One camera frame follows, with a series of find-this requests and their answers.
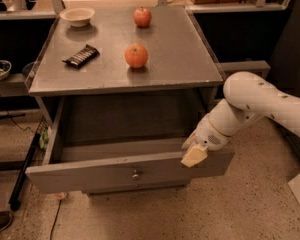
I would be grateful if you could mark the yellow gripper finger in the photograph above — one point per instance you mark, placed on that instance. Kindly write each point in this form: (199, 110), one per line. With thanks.
(189, 141)
(195, 154)

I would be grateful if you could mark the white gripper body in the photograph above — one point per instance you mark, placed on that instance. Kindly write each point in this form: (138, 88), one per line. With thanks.
(210, 136)

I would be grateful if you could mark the grey top drawer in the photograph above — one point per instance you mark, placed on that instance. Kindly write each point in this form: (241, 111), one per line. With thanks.
(117, 140)

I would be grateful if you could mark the grey drawer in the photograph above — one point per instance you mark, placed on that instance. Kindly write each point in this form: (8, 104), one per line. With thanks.
(137, 187)
(117, 140)

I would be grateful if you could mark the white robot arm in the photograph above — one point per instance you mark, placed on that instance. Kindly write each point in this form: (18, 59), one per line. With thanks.
(247, 98)

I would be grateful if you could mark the grey bottom drawer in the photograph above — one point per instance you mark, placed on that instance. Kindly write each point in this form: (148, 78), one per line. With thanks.
(137, 187)

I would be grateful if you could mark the grey drawer cabinet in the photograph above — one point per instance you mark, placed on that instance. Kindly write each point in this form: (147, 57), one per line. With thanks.
(178, 60)

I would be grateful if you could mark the grey side shelf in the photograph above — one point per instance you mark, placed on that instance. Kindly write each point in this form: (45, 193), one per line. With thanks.
(249, 69)

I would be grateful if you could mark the orange fruit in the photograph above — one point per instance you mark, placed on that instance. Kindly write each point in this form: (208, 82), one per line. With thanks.
(136, 55)

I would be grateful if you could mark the red apple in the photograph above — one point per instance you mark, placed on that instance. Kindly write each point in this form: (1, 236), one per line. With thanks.
(142, 17)

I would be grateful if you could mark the black candy bar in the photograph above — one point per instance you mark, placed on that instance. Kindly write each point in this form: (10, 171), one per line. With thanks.
(82, 57)

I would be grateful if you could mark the plastic bottle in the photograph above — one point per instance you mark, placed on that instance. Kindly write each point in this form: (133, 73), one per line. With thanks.
(61, 196)

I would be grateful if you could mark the green chip bag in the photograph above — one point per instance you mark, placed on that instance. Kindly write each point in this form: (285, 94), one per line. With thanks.
(44, 139)

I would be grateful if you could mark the beige bowl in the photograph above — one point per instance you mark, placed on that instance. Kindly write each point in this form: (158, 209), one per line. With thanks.
(77, 17)

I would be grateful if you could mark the clear plastic container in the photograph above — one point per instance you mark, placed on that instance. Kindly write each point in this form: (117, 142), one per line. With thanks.
(29, 71)

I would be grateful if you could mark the black metal leg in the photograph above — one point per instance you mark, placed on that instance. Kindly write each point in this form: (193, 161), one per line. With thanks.
(14, 201)

